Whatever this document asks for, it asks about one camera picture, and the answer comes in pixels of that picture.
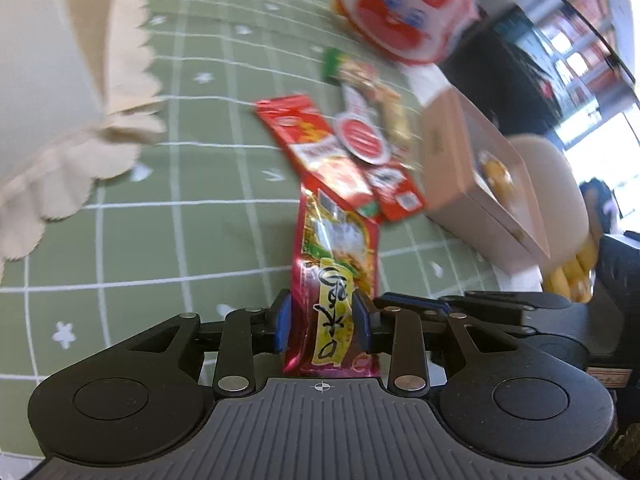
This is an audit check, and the beige dining chair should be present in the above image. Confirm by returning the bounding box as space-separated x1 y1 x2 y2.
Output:
509 132 592 243

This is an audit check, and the large black cabinet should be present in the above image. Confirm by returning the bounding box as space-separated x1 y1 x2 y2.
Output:
445 7 563 137

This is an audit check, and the pink cardboard box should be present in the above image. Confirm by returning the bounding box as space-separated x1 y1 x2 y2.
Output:
419 87 551 273

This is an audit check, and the red packet with white band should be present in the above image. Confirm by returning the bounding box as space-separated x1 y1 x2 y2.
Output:
254 94 377 222

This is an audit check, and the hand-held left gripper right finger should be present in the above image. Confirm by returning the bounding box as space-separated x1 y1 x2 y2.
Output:
351 290 521 396

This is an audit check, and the green red snack packet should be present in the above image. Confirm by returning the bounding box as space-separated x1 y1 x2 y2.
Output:
322 46 401 111

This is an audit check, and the yellow lounge chair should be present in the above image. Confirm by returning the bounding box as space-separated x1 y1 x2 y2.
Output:
542 234 599 304

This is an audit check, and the red packet with yellow label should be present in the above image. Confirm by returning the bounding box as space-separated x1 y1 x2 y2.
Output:
282 186 381 378

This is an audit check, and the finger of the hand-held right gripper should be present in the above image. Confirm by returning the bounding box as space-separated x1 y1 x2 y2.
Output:
440 289 574 335
375 292 452 313

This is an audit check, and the black metal frame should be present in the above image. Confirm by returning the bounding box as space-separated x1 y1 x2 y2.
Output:
520 0 637 126

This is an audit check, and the small red snack packet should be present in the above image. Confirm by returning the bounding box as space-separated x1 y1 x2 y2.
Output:
365 162 427 224

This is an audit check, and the green checkered tablecloth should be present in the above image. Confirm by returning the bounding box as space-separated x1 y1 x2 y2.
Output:
0 0 506 461

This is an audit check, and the dark jacket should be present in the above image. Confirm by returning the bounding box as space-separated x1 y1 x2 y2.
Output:
579 177 622 237

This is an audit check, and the white scalloped paper bag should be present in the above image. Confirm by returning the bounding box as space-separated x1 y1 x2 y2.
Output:
0 0 168 261

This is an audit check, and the white paper sheet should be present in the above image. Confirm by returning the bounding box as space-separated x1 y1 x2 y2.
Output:
404 64 453 111

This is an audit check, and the yellow stick snack packet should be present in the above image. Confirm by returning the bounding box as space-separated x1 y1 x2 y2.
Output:
380 89 417 155

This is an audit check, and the yellow cake packet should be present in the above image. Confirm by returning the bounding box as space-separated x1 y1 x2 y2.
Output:
477 152 516 196

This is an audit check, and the red rabbit face bag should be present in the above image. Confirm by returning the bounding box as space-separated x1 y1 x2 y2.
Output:
332 0 481 66

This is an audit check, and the clear packet red oval label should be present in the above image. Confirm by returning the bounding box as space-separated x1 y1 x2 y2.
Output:
332 85 394 166

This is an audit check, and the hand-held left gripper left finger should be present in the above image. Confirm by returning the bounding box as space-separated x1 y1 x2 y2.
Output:
127 290 294 396

